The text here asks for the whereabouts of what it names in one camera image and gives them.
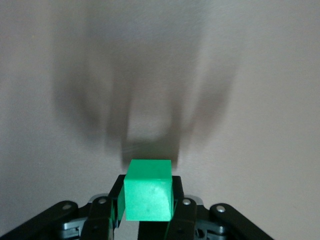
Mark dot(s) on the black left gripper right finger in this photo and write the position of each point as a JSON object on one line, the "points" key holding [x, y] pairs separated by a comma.
{"points": [[185, 217]]}

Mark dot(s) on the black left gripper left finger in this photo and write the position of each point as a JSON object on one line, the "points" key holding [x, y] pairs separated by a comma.
{"points": [[97, 217]]}

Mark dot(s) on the green cube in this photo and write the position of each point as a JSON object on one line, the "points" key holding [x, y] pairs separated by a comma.
{"points": [[147, 195]]}

